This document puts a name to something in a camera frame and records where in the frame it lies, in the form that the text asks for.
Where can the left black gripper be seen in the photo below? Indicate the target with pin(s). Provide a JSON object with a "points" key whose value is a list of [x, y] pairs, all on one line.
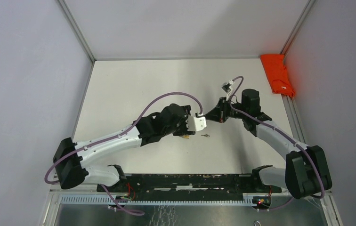
{"points": [[184, 130]]}

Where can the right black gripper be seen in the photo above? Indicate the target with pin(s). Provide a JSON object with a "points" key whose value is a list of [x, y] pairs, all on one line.
{"points": [[219, 113]]}

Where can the orange folded cloth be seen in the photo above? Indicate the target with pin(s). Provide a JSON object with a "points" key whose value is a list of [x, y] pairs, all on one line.
{"points": [[277, 74]]}

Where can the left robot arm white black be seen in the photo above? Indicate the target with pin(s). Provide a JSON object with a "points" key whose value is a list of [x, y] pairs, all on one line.
{"points": [[76, 162]]}

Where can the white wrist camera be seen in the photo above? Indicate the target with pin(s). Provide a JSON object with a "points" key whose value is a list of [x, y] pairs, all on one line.
{"points": [[227, 86], [196, 123]]}

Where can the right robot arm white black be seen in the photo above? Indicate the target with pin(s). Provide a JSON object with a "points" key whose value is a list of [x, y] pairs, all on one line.
{"points": [[306, 172]]}

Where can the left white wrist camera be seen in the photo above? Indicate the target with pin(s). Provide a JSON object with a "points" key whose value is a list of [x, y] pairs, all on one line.
{"points": [[196, 123]]}

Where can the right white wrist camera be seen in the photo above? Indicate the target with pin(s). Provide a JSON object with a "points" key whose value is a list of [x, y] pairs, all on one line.
{"points": [[227, 86]]}

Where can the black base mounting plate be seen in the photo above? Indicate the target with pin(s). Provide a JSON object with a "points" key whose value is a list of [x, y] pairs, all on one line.
{"points": [[189, 187]]}

